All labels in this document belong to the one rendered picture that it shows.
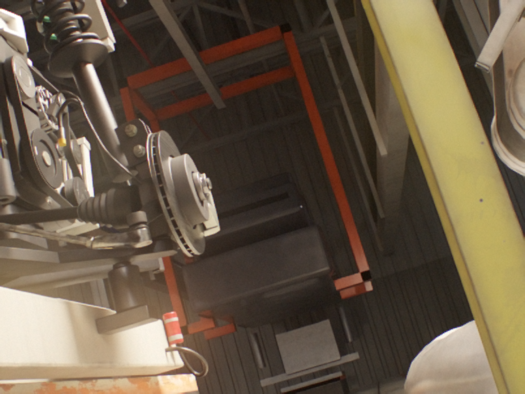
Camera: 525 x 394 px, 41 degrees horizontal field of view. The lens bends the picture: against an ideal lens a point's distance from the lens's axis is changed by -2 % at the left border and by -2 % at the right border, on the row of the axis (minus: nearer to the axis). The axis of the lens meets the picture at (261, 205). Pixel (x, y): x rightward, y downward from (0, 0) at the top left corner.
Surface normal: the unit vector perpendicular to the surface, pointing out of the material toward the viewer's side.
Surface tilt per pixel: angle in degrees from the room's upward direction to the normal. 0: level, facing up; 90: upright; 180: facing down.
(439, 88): 90
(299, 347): 90
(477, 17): 90
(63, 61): 164
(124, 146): 93
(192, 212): 149
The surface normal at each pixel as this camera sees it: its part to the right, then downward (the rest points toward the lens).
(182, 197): -0.03, 0.21
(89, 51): 0.59, 0.67
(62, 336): 0.95, -0.30
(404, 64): -0.16, -0.22
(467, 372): -0.87, -0.38
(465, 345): -0.83, -0.54
